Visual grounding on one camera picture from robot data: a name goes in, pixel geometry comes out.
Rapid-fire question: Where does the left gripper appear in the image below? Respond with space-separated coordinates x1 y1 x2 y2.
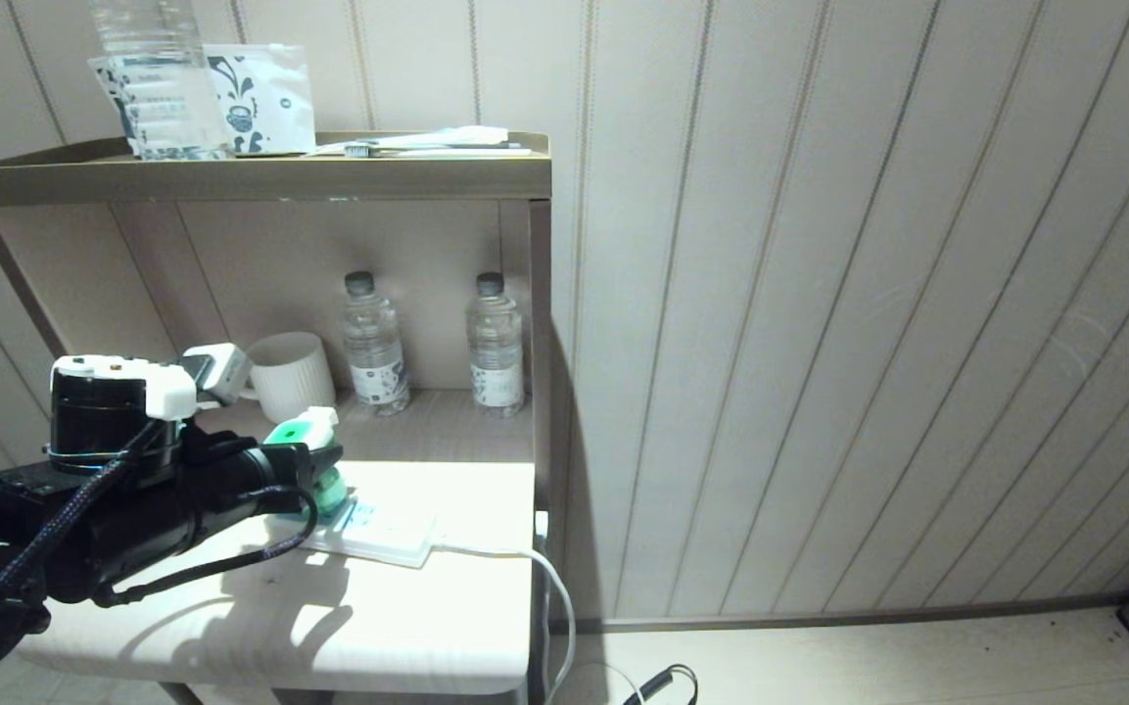
118 441 345 581

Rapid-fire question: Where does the green white mosquito repellent device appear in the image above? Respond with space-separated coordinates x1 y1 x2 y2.
263 405 350 522

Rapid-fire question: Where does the white power strip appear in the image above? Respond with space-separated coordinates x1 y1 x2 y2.
268 494 440 570

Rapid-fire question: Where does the white ribbed mug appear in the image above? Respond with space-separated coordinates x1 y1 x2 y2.
247 332 338 424

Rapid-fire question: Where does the small water bottle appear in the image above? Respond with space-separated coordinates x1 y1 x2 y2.
466 272 528 417
341 271 411 417

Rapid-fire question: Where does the wooden shelf unit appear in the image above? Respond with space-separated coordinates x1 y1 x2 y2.
0 130 555 705

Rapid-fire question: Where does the white packet with blue print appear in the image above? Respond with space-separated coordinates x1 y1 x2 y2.
200 43 318 157

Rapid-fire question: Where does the large clear water bottle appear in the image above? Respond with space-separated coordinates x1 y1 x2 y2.
88 0 233 162

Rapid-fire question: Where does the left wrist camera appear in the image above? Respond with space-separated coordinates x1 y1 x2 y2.
180 343 254 406

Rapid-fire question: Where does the white power cord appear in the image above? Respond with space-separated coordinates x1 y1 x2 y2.
432 541 578 705

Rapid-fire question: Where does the black floor cable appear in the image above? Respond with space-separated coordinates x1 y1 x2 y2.
621 664 699 705

